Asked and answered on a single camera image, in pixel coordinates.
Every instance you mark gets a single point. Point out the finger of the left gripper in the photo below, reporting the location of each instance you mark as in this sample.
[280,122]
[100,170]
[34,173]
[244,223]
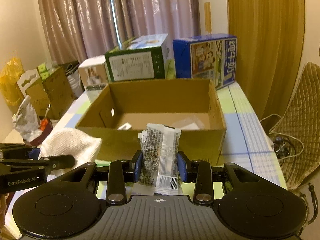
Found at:
[58,162]
[19,151]

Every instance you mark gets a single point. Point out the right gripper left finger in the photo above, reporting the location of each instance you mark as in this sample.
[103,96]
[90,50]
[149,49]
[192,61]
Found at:
[121,172]

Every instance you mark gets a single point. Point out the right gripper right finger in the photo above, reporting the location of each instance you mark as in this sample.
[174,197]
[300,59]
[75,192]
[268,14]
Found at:
[198,172]

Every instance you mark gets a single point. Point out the white sock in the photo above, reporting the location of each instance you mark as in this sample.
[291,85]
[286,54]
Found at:
[83,147]

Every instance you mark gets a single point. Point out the clear plastic bag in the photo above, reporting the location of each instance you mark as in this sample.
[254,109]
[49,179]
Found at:
[191,123]

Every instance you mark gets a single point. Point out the white barcode box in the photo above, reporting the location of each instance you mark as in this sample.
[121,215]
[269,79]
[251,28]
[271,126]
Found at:
[124,127]

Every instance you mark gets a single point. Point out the person left hand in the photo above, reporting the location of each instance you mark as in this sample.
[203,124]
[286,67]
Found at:
[3,207]

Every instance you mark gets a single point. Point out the white crumpled plastic bag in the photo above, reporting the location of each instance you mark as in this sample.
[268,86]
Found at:
[26,121]

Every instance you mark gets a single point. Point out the checked tablecloth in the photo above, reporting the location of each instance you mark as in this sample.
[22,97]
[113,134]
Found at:
[245,144]

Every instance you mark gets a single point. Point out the open brown cardboard box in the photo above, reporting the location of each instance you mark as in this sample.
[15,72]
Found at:
[156,102]

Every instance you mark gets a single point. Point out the yellow plastic bag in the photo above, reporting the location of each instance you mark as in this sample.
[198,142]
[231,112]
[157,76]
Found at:
[10,74]

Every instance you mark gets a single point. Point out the brown cardboard storage box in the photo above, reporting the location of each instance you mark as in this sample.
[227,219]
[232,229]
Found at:
[54,91]

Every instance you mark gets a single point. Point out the white cutout cardboard box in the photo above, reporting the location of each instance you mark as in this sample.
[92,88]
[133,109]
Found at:
[27,79]

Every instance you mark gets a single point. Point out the white photo product box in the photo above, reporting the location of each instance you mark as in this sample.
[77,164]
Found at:
[93,76]

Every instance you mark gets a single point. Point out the blue milk carton box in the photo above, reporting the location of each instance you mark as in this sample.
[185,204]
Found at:
[212,56]

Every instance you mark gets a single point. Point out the green milk carton box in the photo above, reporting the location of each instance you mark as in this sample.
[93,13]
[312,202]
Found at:
[144,57]

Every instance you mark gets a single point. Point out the pink window curtain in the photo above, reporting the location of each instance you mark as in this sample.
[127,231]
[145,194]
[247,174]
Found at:
[79,29]

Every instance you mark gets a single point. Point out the golden yellow curtain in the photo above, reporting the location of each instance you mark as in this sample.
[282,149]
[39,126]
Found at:
[270,42]

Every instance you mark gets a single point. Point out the wooden sticks on wall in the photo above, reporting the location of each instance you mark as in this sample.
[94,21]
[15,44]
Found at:
[207,18]

